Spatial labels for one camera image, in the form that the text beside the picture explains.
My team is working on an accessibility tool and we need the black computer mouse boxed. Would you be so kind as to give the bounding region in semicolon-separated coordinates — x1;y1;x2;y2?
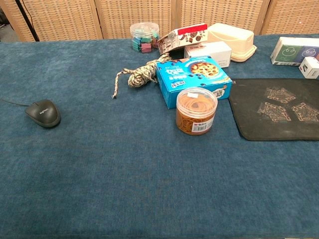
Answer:
24;99;61;129

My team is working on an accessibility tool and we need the thin black mouse cable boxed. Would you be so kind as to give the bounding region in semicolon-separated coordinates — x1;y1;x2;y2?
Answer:
1;99;30;107

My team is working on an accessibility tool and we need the blue cookie box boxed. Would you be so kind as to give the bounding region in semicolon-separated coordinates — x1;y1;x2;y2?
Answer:
156;55;233;110

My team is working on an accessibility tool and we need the plain white cardboard box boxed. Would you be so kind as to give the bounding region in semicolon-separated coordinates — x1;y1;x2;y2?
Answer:
183;41;233;69

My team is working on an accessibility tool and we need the red white chocolate biscuit box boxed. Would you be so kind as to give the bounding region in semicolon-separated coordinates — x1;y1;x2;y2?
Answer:
157;23;209;55

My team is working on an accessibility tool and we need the black printed mouse pad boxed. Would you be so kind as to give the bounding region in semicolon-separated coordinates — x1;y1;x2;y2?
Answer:
228;78;319;142

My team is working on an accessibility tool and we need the long white multicolour box pack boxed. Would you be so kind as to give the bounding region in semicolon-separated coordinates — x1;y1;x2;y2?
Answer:
270;36;319;67

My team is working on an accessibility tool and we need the white wooden letter cube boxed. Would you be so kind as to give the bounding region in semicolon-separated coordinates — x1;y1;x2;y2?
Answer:
298;56;319;80

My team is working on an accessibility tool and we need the clear jar of rubber bands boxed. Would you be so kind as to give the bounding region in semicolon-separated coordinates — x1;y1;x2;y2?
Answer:
175;87;218;136

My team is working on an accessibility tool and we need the blue carpet table cover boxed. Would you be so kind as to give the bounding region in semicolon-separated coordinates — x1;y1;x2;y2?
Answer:
0;34;319;239

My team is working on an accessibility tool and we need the clear jar of binder clips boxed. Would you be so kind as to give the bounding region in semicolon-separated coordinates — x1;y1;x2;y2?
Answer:
129;22;160;54

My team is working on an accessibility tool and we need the beige lidded food container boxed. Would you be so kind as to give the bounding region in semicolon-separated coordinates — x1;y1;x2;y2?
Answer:
206;22;258;63

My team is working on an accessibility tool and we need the woven wicker folding screen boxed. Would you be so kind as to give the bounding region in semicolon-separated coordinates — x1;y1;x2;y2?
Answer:
0;0;319;42

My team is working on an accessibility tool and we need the black tripod stand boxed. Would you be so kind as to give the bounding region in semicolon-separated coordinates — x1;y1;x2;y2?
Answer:
14;0;41;42

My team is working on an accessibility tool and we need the braided rope bundle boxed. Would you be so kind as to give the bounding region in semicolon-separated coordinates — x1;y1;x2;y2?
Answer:
111;52;173;100

